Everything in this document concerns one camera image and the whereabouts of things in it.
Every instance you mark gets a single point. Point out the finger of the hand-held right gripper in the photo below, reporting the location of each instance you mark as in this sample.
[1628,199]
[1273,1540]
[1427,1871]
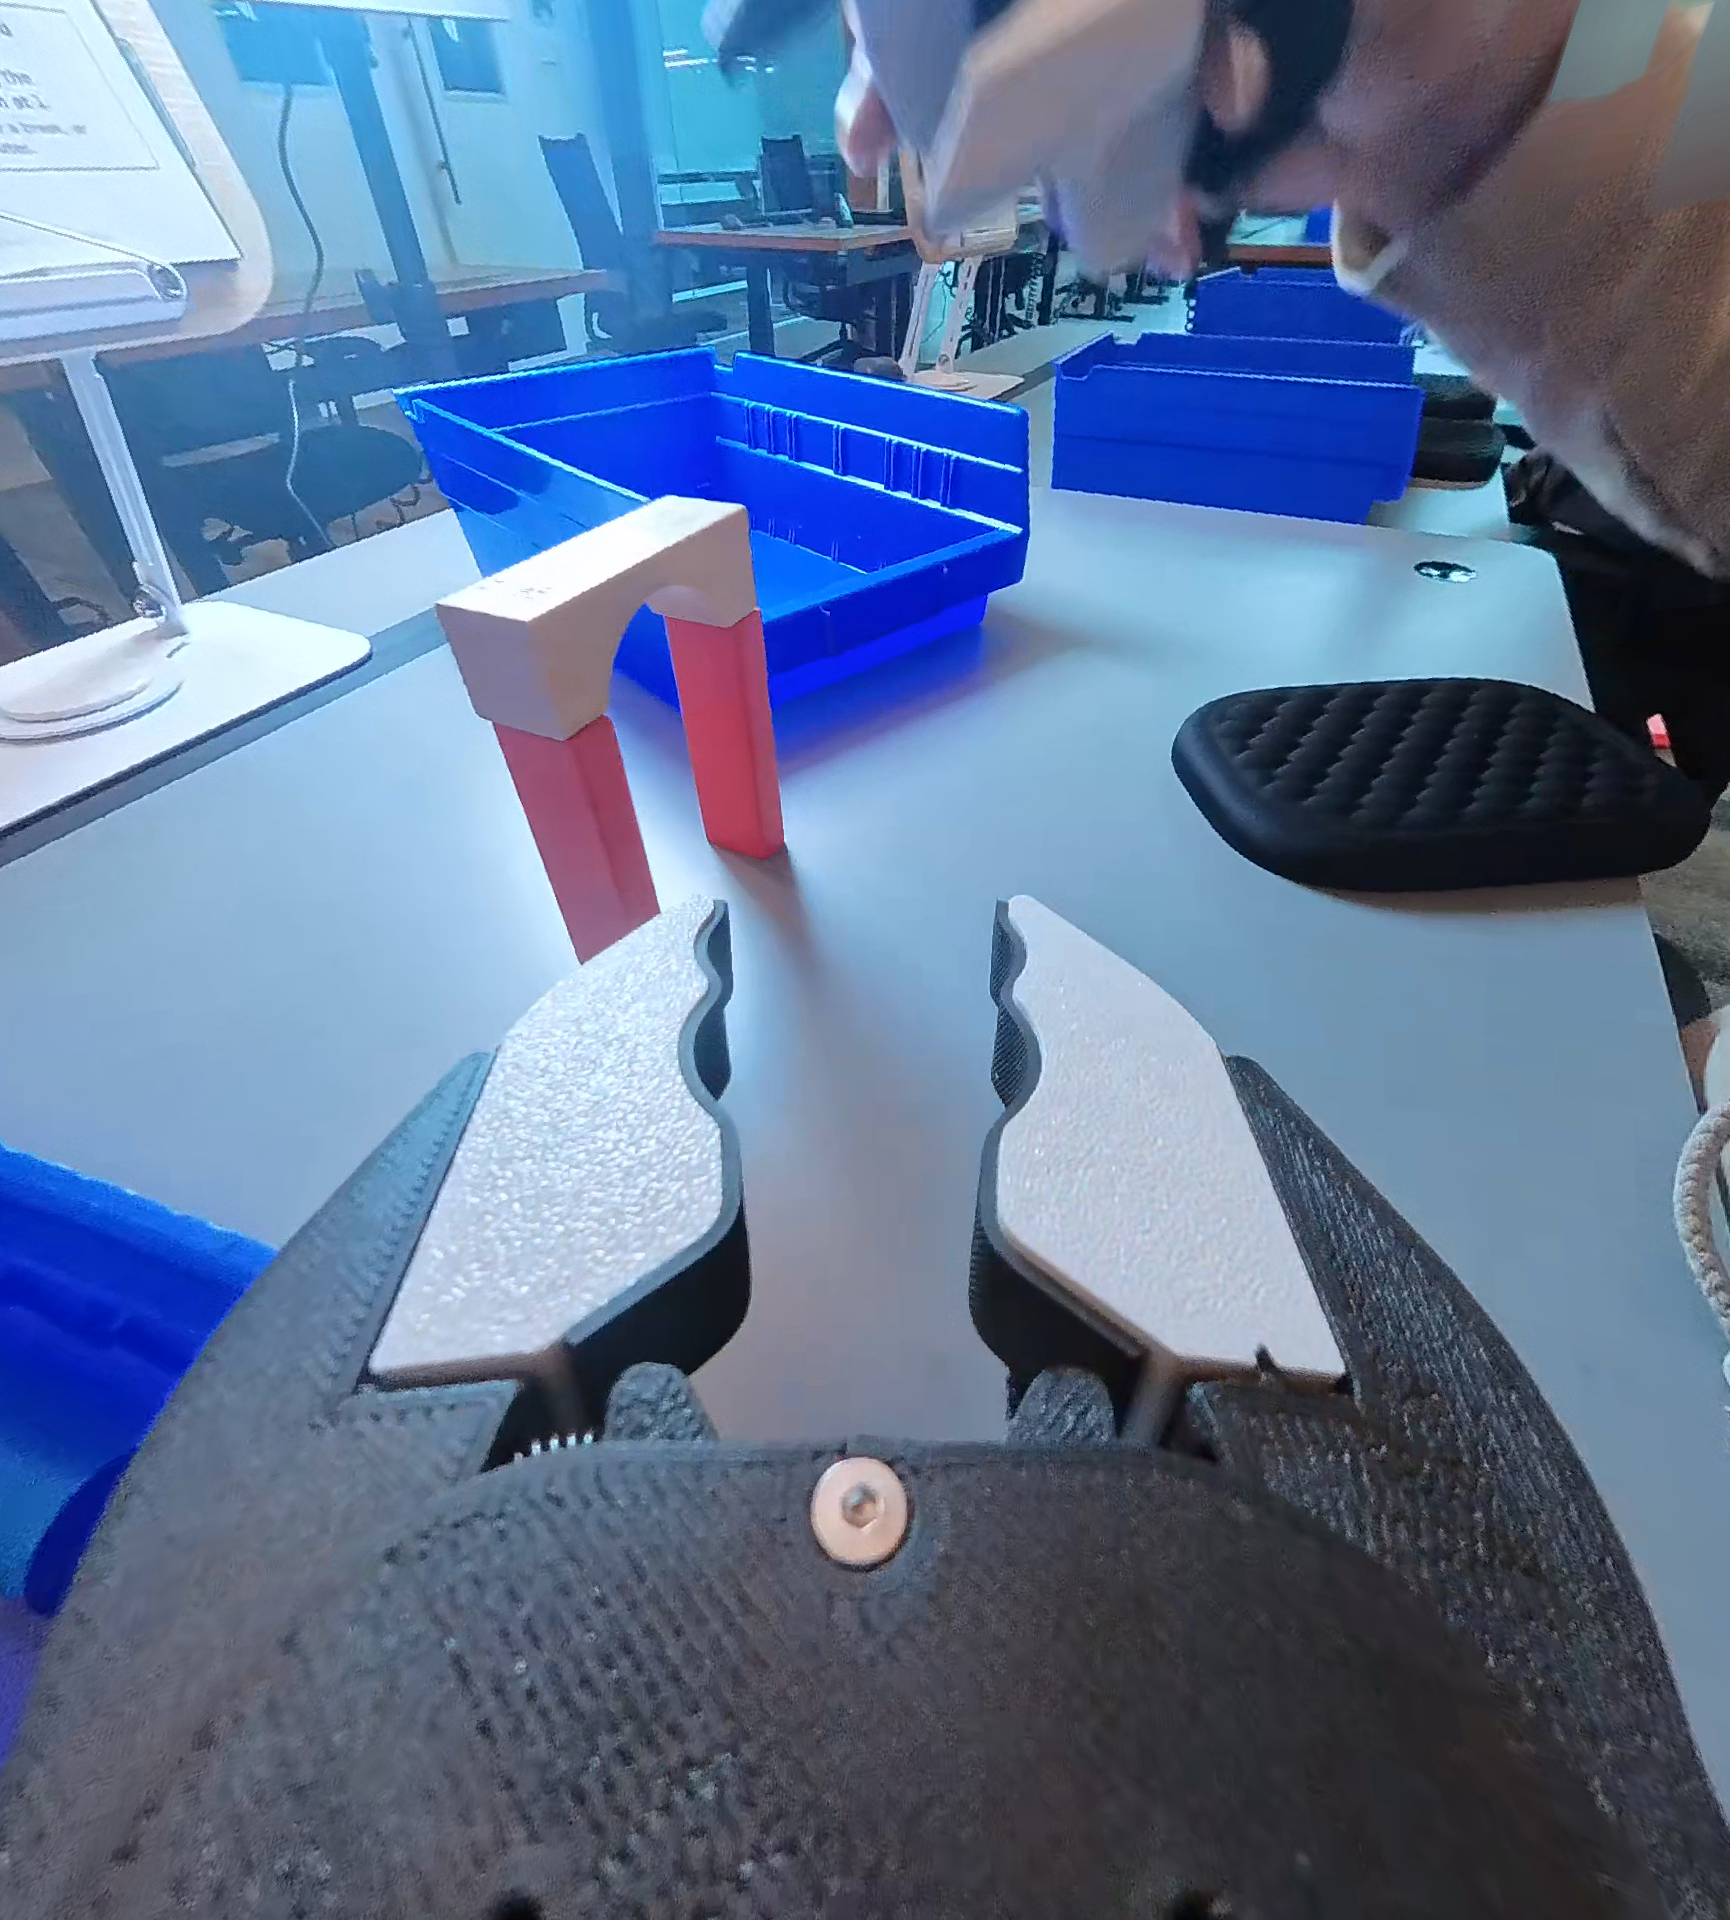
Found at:
[1121,225]
[1046,105]

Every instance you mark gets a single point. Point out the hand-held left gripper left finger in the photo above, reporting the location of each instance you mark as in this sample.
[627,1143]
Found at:
[566,1171]

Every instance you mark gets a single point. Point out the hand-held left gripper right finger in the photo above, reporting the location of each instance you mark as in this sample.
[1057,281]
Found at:
[1151,1186]

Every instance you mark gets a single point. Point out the red rectangular wooden block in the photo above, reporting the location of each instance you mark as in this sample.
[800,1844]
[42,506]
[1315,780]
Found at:
[580,841]
[729,735]

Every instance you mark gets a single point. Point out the blue plastic bin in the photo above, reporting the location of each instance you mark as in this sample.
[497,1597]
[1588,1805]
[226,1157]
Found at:
[40,1321]
[1225,435]
[1300,308]
[880,631]

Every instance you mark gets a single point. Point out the natural wooden arch block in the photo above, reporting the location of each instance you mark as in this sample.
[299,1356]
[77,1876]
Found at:
[566,617]

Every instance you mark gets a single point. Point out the person's right forearm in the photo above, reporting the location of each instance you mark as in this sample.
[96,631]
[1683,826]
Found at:
[1628,406]

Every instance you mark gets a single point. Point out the person's right hand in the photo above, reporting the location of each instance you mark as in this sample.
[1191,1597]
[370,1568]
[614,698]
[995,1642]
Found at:
[1429,105]

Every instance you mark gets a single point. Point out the pale document stand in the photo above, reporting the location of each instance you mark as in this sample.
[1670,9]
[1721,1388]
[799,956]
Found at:
[962,383]

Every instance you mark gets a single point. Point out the black office chair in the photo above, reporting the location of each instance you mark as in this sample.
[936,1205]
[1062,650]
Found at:
[587,225]
[279,451]

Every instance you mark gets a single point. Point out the white document stand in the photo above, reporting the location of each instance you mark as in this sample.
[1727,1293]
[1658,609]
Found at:
[249,661]

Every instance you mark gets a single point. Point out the wooden background desk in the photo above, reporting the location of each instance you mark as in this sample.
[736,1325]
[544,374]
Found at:
[355,292]

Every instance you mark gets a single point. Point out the instruction sheet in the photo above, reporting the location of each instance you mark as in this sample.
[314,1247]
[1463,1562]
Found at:
[40,89]

